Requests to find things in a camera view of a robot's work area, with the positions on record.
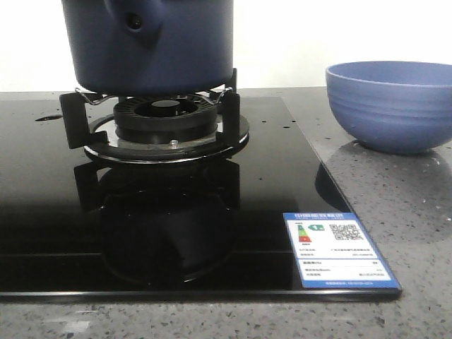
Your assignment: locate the dark blue cooking pot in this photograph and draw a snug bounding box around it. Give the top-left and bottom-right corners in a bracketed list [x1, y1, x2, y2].
[61, 1, 234, 96]

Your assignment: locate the light blue ceramic bowl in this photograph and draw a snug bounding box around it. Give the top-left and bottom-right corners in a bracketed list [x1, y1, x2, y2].
[326, 61, 451, 154]

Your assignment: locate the black metal pot support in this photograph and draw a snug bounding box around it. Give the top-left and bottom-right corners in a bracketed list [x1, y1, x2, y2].
[59, 70, 248, 149]

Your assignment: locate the black glass gas stove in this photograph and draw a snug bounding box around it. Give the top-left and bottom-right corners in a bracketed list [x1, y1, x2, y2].
[0, 97, 403, 303]

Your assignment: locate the black gas burner head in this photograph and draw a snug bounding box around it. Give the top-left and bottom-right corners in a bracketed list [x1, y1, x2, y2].
[114, 95, 217, 143]

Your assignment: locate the blue energy efficiency label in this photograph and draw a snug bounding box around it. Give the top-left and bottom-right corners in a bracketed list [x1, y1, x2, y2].
[283, 212, 400, 290]

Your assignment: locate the chrome burner drip ring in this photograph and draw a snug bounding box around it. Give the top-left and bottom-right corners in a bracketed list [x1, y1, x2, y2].
[83, 114, 251, 165]

